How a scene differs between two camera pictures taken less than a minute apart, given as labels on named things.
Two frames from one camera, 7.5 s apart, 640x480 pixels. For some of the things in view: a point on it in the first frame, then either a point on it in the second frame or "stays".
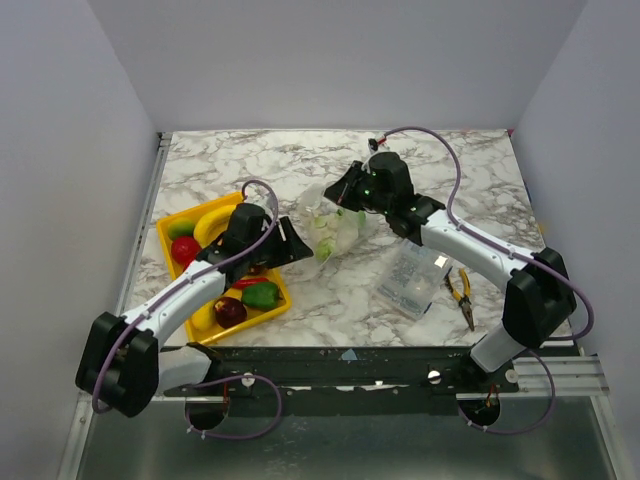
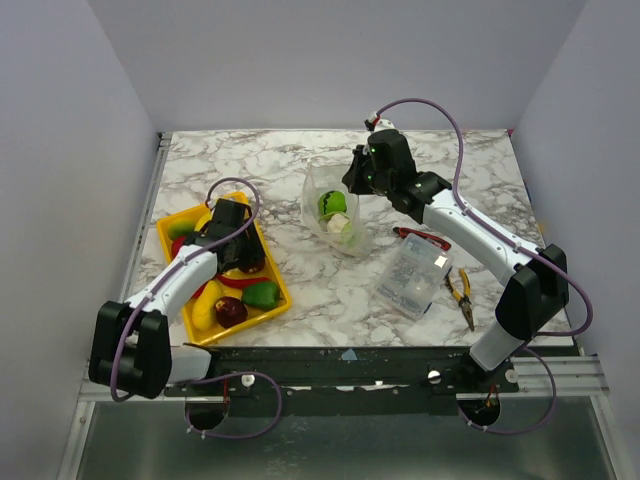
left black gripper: (291, 249) to (253, 250)
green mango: (181, 228) stays
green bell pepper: (263, 296) stays
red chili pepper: (242, 283) stays
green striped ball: (324, 249) to (332, 201)
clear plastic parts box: (412, 278) stays
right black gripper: (345, 185) to (356, 172)
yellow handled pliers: (464, 300) stays
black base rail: (344, 380) stays
